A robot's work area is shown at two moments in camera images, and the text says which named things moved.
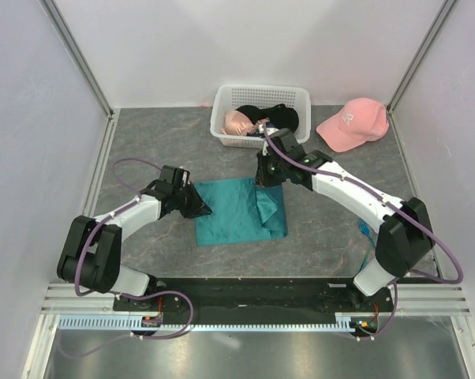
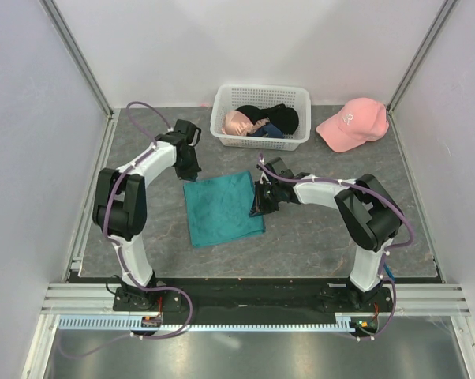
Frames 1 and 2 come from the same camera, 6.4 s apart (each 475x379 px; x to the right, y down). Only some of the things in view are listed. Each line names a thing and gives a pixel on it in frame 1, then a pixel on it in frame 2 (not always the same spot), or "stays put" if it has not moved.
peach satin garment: x=237 y=124 stays put
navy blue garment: x=256 y=132 stays put
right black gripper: x=261 y=178 to x=259 y=207
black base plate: x=255 y=297 stays put
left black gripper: x=198 y=207 to x=190 y=174
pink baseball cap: x=362 y=120 stays put
